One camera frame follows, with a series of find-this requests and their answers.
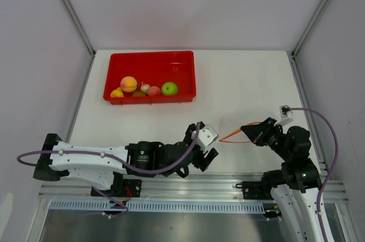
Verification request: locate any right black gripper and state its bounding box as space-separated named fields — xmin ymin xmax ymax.
xmin=240 ymin=117 xmax=291 ymax=160

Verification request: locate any clear zip top bag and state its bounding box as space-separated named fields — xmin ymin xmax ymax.
xmin=218 ymin=107 xmax=278 ymax=144

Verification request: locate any green apple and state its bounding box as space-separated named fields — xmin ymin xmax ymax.
xmin=161 ymin=82 xmax=179 ymax=96

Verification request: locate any small pink peach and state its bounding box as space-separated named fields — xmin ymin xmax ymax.
xmin=147 ymin=86 xmax=161 ymax=96

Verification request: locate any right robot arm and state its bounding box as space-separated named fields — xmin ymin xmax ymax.
xmin=236 ymin=118 xmax=334 ymax=241

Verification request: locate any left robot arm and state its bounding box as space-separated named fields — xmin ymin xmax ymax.
xmin=33 ymin=122 xmax=218 ymax=196

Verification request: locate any brown kiwi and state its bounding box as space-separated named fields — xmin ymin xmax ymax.
xmin=132 ymin=91 xmax=146 ymax=97

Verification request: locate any red plastic bin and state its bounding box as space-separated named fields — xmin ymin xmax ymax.
xmin=103 ymin=51 xmax=196 ymax=105

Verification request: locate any garlic bulb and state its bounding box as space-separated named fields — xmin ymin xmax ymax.
xmin=140 ymin=83 xmax=150 ymax=94

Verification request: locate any large orange peach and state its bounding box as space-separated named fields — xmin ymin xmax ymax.
xmin=120 ymin=76 xmax=138 ymax=93

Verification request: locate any yellow lemon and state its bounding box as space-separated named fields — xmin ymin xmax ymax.
xmin=109 ymin=87 xmax=124 ymax=98

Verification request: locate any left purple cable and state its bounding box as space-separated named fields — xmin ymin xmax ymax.
xmin=17 ymin=122 xmax=202 ymax=220

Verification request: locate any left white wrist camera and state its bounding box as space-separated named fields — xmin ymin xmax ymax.
xmin=197 ymin=125 xmax=218 ymax=150

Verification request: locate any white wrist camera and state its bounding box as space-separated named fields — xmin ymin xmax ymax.
xmin=197 ymin=125 xmax=218 ymax=150
xmin=275 ymin=105 xmax=294 ymax=126

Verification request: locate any aluminium rail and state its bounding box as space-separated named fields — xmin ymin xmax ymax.
xmin=38 ymin=172 xmax=350 ymax=203

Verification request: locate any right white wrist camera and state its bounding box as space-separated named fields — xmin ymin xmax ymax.
xmin=275 ymin=105 xmax=294 ymax=126

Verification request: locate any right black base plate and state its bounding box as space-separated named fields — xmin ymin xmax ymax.
xmin=235 ymin=179 xmax=273 ymax=200

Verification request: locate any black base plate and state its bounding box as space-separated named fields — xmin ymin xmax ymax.
xmin=235 ymin=179 xmax=273 ymax=200
xmin=100 ymin=179 xmax=142 ymax=198

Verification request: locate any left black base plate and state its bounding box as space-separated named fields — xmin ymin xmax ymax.
xmin=100 ymin=179 xmax=142 ymax=198

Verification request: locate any right frame post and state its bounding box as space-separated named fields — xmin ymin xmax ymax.
xmin=290 ymin=0 xmax=350 ymax=57

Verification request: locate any frame post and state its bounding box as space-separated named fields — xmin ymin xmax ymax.
xmin=43 ymin=0 xmax=96 ymax=57
xmin=290 ymin=0 xmax=350 ymax=57

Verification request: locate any perforated cable tray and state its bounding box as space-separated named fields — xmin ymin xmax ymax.
xmin=49 ymin=199 xmax=279 ymax=215

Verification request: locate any left frame post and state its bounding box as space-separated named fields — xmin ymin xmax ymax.
xmin=43 ymin=0 xmax=96 ymax=57

